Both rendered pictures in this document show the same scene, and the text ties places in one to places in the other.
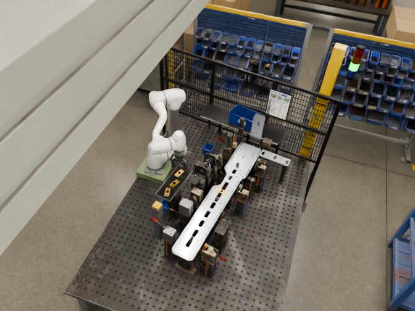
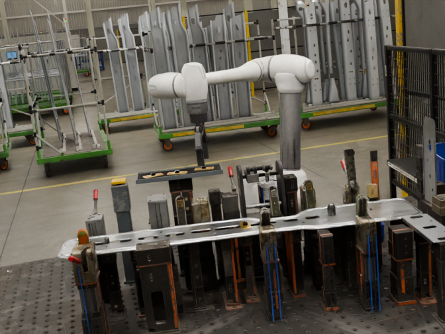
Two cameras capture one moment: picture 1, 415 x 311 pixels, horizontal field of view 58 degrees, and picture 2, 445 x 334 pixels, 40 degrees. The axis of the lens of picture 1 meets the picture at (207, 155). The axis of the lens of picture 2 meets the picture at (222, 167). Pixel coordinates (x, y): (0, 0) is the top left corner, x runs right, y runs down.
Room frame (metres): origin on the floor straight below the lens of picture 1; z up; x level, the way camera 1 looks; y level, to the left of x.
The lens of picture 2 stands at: (0.93, -2.11, 1.76)
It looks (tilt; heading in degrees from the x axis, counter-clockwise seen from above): 13 degrees down; 62
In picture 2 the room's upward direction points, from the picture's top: 6 degrees counter-clockwise
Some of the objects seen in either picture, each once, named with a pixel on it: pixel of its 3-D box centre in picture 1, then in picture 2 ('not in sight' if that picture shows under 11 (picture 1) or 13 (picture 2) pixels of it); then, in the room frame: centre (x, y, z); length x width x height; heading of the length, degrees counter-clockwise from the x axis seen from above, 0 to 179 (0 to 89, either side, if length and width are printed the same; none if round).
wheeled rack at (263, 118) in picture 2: not in sight; (212, 83); (5.40, 6.34, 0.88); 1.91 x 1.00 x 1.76; 161
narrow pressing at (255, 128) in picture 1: (257, 128); (429, 161); (2.71, -0.45, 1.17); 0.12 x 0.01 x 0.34; 66
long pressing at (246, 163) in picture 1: (221, 193); (240, 227); (2.03, -0.14, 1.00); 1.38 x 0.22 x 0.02; 156
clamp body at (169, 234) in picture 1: (170, 243); (100, 258); (1.58, 0.25, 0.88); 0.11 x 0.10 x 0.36; 66
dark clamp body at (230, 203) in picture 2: (199, 193); (234, 236); (2.10, 0.05, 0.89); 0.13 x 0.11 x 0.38; 66
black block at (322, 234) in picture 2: (249, 189); (328, 271); (2.23, -0.41, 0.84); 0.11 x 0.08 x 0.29; 66
